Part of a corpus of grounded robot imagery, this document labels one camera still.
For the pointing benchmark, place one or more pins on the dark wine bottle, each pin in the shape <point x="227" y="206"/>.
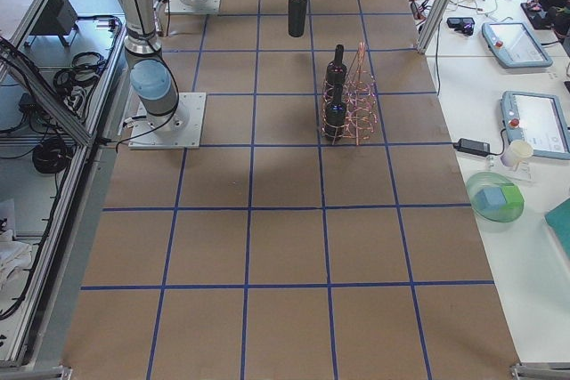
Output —
<point x="296" y="17"/>

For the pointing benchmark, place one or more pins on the dark bottle in basket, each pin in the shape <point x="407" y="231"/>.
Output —
<point x="336" y="69"/>
<point x="335" y="114"/>

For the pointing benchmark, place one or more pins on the copper wire wine basket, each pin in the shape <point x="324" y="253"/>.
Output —
<point x="360" y="99"/>

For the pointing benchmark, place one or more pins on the black power adapter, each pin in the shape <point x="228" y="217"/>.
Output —
<point x="472" y="147"/>

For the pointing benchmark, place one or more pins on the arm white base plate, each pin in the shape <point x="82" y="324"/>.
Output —
<point x="193" y="7"/>
<point x="183" y="130"/>

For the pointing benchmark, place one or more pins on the white paper cup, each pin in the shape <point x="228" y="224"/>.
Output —
<point x="517" y="152"/>

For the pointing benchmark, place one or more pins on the teach pendant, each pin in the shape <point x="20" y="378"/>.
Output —
<point x="515" y="46"/>
<point x="538" y="119"/>

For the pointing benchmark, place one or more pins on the green bowl with blocks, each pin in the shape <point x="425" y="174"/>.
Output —
<point x="495" y="197"/>

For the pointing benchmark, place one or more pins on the dark bottle in basket front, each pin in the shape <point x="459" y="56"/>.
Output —
<point x="335" y="114"/>

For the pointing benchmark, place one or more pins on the teach pendant far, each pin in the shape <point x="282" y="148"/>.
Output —
<point x="515" y="46"/>

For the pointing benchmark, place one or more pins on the dark bottle in basket rear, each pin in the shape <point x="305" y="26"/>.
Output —
<point x="336" y="69"/>

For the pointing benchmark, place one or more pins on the teach pendant near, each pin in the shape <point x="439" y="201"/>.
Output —
<point x="538" y="119"/>

